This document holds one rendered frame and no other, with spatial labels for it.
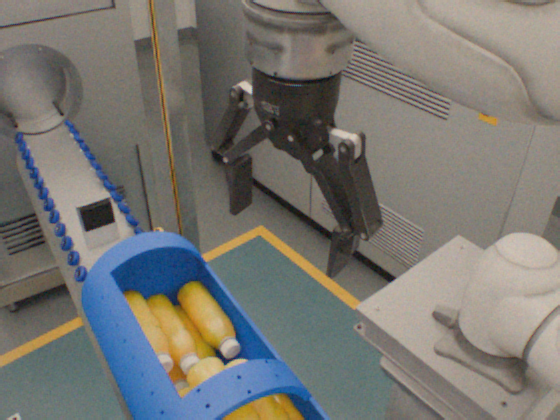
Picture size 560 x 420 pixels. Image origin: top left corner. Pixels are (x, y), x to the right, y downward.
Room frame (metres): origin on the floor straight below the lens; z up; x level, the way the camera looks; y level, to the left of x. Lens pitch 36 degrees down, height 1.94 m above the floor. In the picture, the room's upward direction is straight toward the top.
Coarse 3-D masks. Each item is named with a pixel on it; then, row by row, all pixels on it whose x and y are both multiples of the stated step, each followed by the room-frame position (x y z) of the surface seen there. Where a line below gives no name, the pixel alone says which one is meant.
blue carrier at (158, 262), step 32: (128, 256) 0.79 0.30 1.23; (160, 256) 0.87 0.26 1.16; (192, 256) 0.91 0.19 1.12; (96, 288) 0.74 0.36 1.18; (128, 288) 0.82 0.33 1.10; (160, 288) 0.86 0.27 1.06; (224, 288) 0.79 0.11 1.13; (96, 320) 0.69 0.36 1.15; (128, 320) 0.64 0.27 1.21; (128, 352) 0.58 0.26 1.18; (256, 352) 0.68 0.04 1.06; (128, 384) 0.54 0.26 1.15; (160, 384) 0.50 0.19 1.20; (224, 384) 0.48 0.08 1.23; (256, 384) 0.49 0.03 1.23; (288, 384) 0.51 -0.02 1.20; (160, 416) 0.46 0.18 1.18; (192, 416) 0.44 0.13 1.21; (224, 416) 0.44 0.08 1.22; (320, 416) 0.50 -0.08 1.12
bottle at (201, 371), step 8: (200, 360) 0.56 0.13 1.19; (208, 360) 0.56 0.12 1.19; (216, 360) 0.57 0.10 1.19; (192, 368) 0.55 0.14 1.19; (200, 368) 0.55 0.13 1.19; (208, 368) 0.54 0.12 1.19; (216, 368) 0.55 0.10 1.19; (224, 368) 0.55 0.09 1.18; (192, 376) 0.54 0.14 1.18; (200, 376) 0.53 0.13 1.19; (208, 376) 0.53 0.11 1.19; (192, 384) 0.53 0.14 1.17; (240, 408) 0.47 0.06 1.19; (248, 408) 0.47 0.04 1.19; (232, 416) 0.45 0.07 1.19; (240, 416) 0.45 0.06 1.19; (248, 416) 0.46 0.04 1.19; (256, 416) 0.46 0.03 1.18
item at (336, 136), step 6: (330, 126) 0.40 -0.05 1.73; (330, 132) 0.39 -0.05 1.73; (336, 132) 0.39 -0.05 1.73; (342, 132) 0.39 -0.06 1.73; (330, 138) 0.39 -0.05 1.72; (336, 138) 0.39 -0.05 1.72; (342, 138) 0.38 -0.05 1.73; (348, 138) 0.38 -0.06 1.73; (354, 138) 0.38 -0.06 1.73; (336, 144) 0.39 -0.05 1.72; (354, 144) 0.37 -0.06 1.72; (360, 144) 0.38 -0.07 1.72; (336, 150) 0.39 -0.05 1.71; (354, 150) 0.37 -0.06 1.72; (336, 156) 0.38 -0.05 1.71; (354, 156) 0.38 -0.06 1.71
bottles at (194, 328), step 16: (192, 288) 0.83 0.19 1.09; (160, 304) 0.78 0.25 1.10; (192, 304) 0.79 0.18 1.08; (208, 304) 0.79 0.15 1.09; (160, 320) 0.74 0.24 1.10; (176, 320) 0.74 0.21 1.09; (192, 320) 0.77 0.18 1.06; (208, 320) 0.74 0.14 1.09; (224, 320) 0.74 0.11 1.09; (176, 336) 0.69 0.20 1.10; (192, 336) 0.71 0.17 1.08; (208, 336) 0.71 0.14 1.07; (224, 336) 0.71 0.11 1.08; (176, 352) 0.66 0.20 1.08; (192, 352) 0.67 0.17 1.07; (208, 352) 0.70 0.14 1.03; (224, 352) 0.68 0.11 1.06; (176, 368) 0.67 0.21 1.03; (176, 384) 0.63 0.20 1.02; (288, 400) 0.55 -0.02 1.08
